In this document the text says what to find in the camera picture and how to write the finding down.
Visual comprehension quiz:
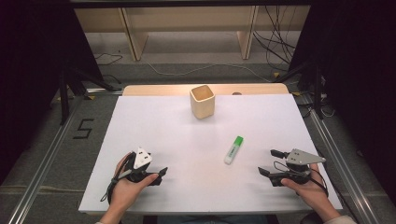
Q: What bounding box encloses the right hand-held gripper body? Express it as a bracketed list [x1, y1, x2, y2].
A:
[269, 148, 327, 188]

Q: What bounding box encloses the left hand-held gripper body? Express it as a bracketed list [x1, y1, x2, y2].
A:
[125, 147, 163, 187]

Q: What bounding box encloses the person's right hand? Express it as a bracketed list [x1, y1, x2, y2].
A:
[280, 163, 329, 213]

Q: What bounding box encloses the person's left hand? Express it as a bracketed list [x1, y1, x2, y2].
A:
[109, 151, 160, 216]

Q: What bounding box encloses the white board sheet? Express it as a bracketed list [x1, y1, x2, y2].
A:
[78, 93, 344, 216]

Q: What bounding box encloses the green and white highlighter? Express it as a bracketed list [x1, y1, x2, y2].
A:
[223, 135, 245, 165]

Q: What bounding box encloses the wooden table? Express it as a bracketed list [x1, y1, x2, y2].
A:
[122, 82, 290, 97]

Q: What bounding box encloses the black tripod stand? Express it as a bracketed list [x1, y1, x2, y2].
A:
[273, 59, 325, 121]
[58, 63, 117, 126]

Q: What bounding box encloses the square wooden pen holder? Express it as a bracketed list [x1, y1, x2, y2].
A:
[190, 84, 217, 120]

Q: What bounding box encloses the black curtain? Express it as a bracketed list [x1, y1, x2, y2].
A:
[289, 0, 396, 198]
[0, 0, 105, 185]

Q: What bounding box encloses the light wooden desk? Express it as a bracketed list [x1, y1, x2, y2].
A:
[74, 5, 312, 62]

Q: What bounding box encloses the black overhead bar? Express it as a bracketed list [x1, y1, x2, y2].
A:
[68, 0, 313, 9]

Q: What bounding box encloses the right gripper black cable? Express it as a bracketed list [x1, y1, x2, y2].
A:
[273, 161, 330, 198]

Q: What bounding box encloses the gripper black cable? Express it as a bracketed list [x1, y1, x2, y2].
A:
[273, 161, 330, 198]
[100, 154, 135, 203]

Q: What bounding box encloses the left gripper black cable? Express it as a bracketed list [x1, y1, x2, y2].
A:
[100, 154, 135, 203]

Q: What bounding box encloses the short aluminium rail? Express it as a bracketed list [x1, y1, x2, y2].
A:
[85, 88, 124, 96]

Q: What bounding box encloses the thin black floor cable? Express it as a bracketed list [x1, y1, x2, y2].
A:
[93, 51, 124, 66]

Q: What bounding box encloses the bundle of black cables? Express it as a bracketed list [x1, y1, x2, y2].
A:
[252, 5, 297, 65]

